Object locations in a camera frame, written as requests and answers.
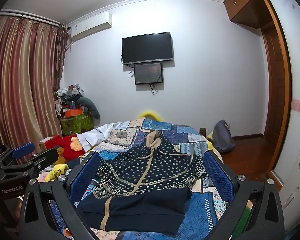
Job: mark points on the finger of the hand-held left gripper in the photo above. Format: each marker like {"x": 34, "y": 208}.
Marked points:
{"x": 46, "y": 156}
{"x": 22, "y": 150}

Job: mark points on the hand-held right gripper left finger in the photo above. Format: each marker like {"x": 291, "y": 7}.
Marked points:
{"x": 85, "y": 177}

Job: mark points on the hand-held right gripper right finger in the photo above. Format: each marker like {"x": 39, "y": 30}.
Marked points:
{"x": 218, "y": 177}

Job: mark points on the navy patterned hooded robe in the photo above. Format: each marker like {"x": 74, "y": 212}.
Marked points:
{"x": 150, "y": 170}

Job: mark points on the pile of clothes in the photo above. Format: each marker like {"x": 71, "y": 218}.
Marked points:
{"x": 66, "y": 96}

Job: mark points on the red box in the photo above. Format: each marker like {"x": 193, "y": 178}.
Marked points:
{"x": 51, "y": 141}

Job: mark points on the yellow plush toy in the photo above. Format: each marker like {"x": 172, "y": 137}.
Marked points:
{"x": 57, "y": 172}

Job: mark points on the red plush toy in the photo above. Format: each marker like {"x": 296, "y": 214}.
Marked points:
{"x": 70, "y": 146}

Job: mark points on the grey blue backpack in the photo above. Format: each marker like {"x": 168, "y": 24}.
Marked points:
{"x": 222, "y": 137}

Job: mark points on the blue patchwork blanket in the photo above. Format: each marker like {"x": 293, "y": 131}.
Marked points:
{"x": 200, "y": 215}

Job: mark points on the green patterned box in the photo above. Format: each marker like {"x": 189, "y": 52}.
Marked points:
{"x": 77, "y": 126}

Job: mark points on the white cloth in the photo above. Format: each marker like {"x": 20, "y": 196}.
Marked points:
{"x": 97, "y": 135}

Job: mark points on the orange box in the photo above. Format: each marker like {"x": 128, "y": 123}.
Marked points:
{"x": 73, "y": 112}

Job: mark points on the grey curved pillow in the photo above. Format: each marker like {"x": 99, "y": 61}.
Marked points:
{"x": 91, "y": 106}

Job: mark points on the striped pink gold curtain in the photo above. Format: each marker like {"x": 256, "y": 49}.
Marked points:
{"x": 22, "y": 80}

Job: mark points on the white appliance with stickers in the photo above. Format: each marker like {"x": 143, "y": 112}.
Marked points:
{"x": 296, "y": 177}

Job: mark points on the yellow round object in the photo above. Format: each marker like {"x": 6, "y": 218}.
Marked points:
{"x": 150, "y": 113}

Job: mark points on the wooden door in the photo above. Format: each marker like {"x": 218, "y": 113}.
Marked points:
{"x": 273, "y": 85}

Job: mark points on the small black monitor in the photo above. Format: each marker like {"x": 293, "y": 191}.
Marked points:
{"x": 148, "y": 73}

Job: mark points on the curtain rod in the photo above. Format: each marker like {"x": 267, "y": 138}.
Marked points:
{"x": 32, "y": 18}

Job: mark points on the white air conditioner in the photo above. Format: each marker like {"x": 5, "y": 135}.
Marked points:
{"x": 90, "y": 26}

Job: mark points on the wooden overhead cabinet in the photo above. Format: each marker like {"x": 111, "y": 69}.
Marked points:
{"x": 242, "y": 2}

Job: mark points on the wooden bed post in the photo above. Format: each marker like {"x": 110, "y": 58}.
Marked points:
{"x": 202, "y": 131}

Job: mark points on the wooden door frame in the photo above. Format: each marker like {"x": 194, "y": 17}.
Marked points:
{"x": 286, "y": 92}

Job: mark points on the black wall television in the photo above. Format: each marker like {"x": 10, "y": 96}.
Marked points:
{"x": 147, "y": 47}

